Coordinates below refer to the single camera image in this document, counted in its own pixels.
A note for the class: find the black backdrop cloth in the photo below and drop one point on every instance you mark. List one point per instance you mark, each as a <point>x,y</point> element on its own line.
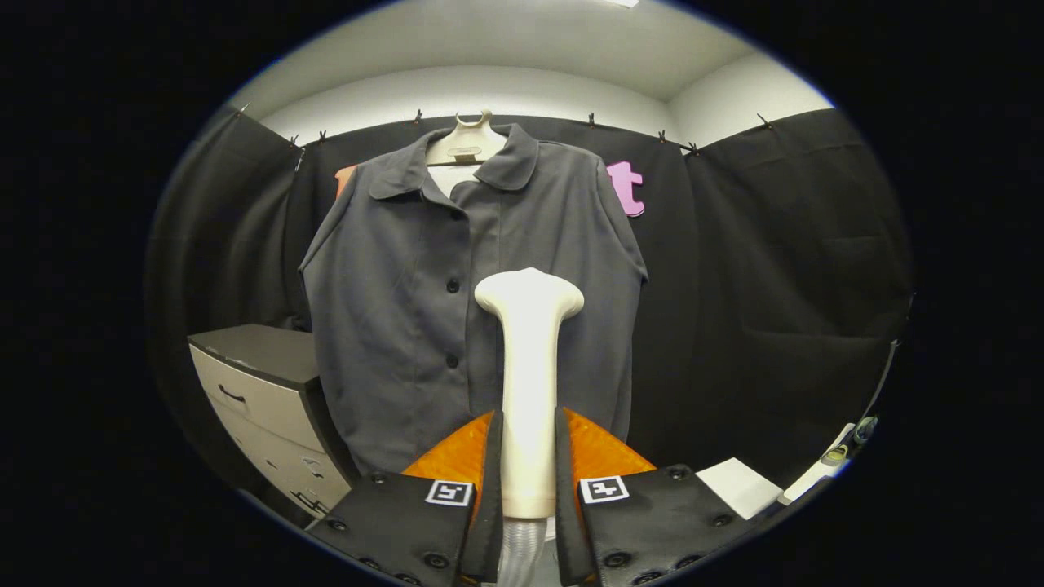
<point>775,285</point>

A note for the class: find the cream clothes hanger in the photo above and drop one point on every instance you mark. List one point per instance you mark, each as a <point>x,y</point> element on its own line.
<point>465,143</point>

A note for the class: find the white table edge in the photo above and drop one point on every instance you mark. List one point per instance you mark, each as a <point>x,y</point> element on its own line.
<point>807,485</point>

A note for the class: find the dark grey button shirt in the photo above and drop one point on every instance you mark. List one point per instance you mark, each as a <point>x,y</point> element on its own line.
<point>383,326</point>

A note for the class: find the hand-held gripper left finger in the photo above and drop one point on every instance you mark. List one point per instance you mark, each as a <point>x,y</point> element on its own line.
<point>492,505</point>

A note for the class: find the white paper sheet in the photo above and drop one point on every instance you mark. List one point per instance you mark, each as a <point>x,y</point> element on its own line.
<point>738,485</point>

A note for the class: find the white board cover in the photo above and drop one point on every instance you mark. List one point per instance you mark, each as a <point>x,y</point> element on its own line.
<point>453,178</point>

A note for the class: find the row of black clips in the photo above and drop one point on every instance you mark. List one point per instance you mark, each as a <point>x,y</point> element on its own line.
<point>418,116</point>

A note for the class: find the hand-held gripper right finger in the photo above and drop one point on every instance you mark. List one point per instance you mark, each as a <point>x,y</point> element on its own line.
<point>564,505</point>

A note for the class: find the grey drawer cabinet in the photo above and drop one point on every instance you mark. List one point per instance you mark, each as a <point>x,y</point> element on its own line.
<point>253,350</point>

